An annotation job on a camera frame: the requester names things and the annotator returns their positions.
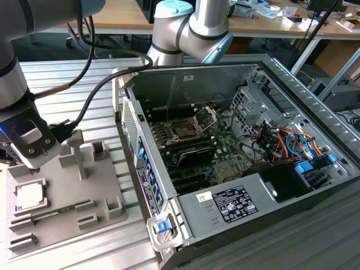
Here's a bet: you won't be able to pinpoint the brown cardboard piece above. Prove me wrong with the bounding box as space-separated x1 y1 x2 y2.
336 19 356 34

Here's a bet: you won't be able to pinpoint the open grey PC case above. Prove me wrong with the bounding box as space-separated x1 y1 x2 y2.
111 53 360 270

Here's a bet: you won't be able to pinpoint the metal socket cover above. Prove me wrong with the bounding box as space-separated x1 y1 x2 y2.
190 105 219 133

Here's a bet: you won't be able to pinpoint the grey chipset heatsink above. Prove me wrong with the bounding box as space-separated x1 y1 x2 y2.
214 160 236 181

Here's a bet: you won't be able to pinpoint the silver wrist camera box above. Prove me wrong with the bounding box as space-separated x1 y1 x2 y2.
10 120 62 170

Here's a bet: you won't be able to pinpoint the grey plastic parts rack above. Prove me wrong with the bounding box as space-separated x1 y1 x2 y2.
4 129 131 259

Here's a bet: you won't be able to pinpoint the black expansion slot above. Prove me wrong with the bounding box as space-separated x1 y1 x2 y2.
173 179 212 195
169 170 208 185

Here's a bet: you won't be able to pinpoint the white boxes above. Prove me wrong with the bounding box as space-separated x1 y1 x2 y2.
282 16 310 31

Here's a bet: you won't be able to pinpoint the grey power supply with label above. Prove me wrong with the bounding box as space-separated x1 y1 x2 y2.
177 172 282 240

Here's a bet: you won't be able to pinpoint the thin black cable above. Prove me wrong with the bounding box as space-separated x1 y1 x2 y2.
33 15 96 99

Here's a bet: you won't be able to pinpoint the wooden desk with clutter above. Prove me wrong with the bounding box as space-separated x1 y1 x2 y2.
228 0 360 42

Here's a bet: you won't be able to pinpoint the blue wire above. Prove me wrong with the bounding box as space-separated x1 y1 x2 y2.
285 130 314 160

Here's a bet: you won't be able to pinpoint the black office chair base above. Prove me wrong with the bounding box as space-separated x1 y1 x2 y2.
65 33 130 59

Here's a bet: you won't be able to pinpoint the black RAM slot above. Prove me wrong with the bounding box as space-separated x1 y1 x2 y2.
163 136 210 147
165 140 215 155

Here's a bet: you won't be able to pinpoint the metal drive cage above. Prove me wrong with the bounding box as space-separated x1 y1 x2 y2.
229 85 285 138

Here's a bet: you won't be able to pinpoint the blue disk carrier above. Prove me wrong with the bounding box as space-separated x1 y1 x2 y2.
294 153 338 190

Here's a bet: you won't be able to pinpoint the black stand pole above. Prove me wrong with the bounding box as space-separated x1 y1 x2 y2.
288 0 341 73

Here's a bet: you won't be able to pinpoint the green motherboard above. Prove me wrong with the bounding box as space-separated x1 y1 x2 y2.
147 105 255 196

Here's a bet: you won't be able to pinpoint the silver CPU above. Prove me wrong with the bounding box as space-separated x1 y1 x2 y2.
16 184 48 211

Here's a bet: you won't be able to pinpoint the black graphics card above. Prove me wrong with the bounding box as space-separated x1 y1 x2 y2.
175 147 216 169

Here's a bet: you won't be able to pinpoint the grey metal device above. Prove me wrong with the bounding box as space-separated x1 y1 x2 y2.
232 5 256 19

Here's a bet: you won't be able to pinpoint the grey computer box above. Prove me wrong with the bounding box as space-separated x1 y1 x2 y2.
309 77 360 112

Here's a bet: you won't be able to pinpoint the green RAM stick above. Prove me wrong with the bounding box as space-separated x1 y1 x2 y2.
29 204 77 223

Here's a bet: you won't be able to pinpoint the CPU socket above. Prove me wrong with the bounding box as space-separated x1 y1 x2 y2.
168 119 204 141

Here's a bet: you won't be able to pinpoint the thick black camera cable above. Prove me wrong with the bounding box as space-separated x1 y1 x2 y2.
49 53 155 143

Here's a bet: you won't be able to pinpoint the orange power wires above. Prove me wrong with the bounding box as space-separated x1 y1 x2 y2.
251 125 324 165

